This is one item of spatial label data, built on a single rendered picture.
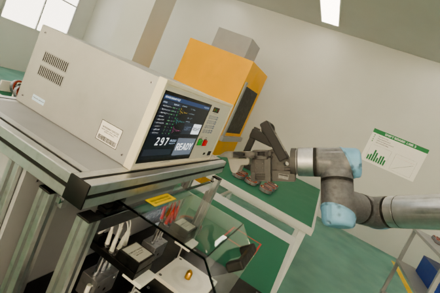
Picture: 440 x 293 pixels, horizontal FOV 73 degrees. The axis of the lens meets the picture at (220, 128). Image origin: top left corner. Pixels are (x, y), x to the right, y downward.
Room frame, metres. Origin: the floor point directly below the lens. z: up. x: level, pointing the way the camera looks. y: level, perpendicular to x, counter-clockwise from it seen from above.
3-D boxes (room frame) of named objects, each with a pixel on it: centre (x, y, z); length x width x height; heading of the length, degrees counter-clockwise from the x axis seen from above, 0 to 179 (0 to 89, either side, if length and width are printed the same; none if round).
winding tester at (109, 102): (0.87, 0.24, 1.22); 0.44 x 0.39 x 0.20; 160
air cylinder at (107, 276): (0.68, 0.12, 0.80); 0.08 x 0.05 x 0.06; 160
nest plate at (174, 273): (0.86, -0.09, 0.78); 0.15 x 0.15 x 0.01; 70
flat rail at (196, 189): (0.78, 0.04, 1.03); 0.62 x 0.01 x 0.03; 160
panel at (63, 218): (0.83, 0.19, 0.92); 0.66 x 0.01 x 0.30; 160
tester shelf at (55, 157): (0.86, 0.25, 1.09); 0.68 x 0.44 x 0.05; 160
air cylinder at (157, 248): (0.91, 0.04, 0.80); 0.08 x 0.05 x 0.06; 160
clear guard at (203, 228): (0.64, -0.01, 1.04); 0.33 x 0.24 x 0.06; 70
